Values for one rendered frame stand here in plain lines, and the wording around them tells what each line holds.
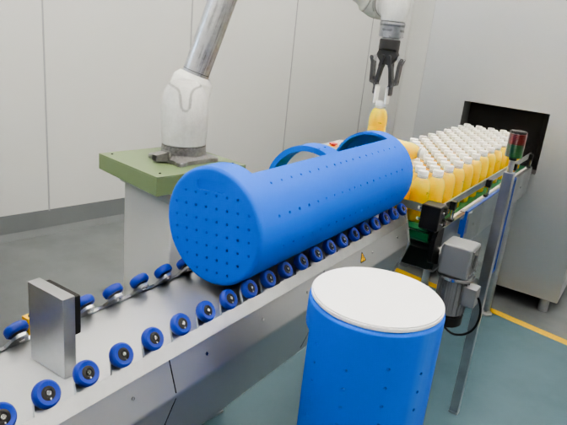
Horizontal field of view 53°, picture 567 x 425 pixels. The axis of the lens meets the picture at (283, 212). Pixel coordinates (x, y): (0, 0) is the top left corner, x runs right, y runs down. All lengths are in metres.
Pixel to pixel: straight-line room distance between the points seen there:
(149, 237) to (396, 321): 1.13
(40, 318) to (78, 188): 3.31
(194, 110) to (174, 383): 1.04
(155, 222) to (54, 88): 2.30
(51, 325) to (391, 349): 0.61
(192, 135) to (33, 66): 2.26
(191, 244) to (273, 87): 4.01
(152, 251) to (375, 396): 1.11
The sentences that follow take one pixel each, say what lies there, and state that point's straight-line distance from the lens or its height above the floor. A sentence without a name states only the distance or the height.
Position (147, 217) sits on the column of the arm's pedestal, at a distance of 2.02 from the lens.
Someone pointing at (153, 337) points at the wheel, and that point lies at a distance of 1.12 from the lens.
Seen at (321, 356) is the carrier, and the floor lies 0.93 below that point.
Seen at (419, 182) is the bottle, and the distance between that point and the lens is 2.13.
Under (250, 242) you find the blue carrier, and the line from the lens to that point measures 1.25.
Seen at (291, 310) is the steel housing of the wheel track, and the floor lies 0.86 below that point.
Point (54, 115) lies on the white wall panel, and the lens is 4.17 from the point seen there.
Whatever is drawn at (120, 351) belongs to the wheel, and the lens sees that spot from 1.07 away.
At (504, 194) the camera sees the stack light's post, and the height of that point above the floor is 1.02.
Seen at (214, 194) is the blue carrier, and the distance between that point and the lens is 1.28.
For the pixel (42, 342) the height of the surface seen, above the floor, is 0.98.
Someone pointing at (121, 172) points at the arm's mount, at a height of 1.03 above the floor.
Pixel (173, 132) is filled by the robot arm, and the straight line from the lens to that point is 1.96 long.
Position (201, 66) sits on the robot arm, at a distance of 2.15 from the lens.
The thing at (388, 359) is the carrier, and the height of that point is 0.97.
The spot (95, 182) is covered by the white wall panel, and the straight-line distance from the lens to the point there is 4.41.
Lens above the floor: 1.55
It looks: 18 degrees down
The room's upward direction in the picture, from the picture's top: 6 degrees clockwise
